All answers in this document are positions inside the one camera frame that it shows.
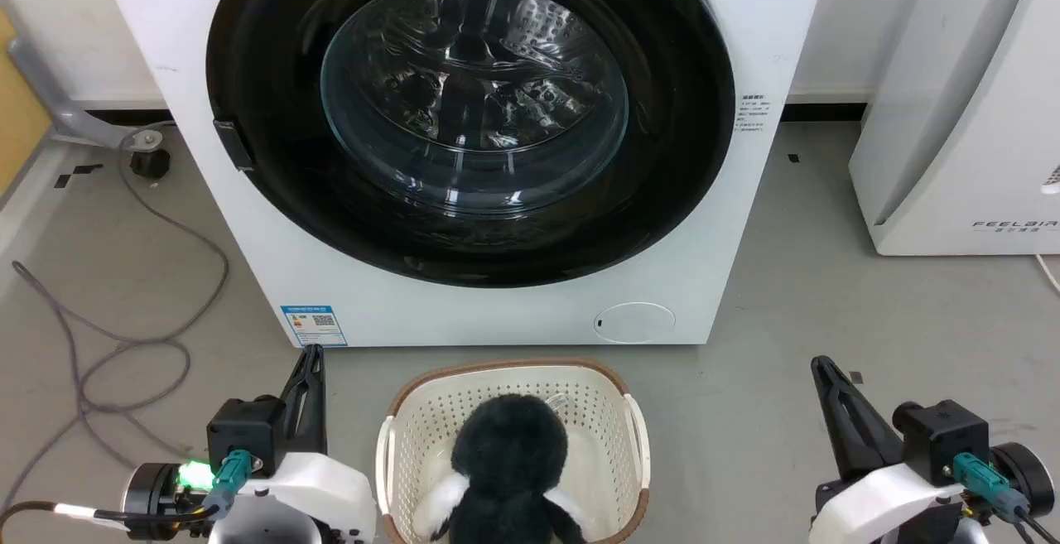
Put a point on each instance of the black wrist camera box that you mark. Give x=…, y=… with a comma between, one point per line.
x=244, y=432
x=944, y=440

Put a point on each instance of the round black glass washer door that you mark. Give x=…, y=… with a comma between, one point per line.
x=273, y=155

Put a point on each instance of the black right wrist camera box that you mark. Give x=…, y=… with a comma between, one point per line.
x=944, y=440

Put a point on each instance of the black floor tape marker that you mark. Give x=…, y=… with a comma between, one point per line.
x=79, y=175

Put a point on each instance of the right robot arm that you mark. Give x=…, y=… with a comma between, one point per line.
x=1027, y=478

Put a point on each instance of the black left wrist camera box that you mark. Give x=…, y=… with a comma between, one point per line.
x=244, y=432

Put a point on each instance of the black and white plush toy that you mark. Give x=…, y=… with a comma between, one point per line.
x=509, y=461

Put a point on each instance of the white air purifier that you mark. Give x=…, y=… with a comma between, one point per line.
x=952, y=155

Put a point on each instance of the cream perforated laundry basket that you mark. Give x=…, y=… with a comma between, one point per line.
x=431, y=428

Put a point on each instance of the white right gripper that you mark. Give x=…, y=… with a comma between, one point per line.
x=886, y=503

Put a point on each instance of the white front-load washing machine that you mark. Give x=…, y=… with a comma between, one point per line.
x=497, y=312

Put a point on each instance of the yellow wooden panel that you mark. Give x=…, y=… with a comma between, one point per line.
x=16, y=113

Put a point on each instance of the grey drain pipe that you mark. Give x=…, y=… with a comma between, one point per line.
x=50, y=97

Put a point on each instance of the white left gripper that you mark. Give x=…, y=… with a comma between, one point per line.
x=327, y=494

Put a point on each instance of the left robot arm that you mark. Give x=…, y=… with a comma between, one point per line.
x=157, y=490

